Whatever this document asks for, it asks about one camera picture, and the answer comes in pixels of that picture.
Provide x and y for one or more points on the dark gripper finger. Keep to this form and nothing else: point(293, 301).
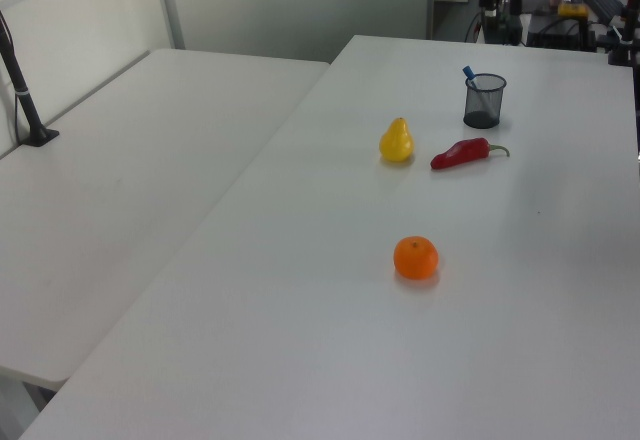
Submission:
point(490, 17)
point(513, 22)

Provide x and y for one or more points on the white adjacent table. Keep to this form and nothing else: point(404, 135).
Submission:
point(125, 200)

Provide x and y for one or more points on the black table clamp stand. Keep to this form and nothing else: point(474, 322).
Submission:
point(625, 42)

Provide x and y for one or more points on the blue capped marker pen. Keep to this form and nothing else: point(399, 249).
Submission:
point(472, 78)

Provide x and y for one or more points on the orange toy mandarin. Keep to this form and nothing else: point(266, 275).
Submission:
point(415, 258)

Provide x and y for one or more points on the black keyboard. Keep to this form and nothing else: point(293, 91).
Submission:
point(600, 0)

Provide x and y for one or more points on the yellow toy pear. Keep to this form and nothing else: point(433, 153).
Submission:
point(396, 142)

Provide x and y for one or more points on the red toy chili pepper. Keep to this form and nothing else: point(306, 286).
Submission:
point(460, 154)

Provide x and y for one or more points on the yellow box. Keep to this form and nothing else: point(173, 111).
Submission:
point(572, 10)

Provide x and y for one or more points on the white partition frame post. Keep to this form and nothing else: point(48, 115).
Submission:
point(170, 5)

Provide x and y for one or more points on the black mesh pen cup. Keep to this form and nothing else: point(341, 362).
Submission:
point(484, 105)

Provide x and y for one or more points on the black camera stand pole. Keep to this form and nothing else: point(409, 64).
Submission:
point(19, 90)

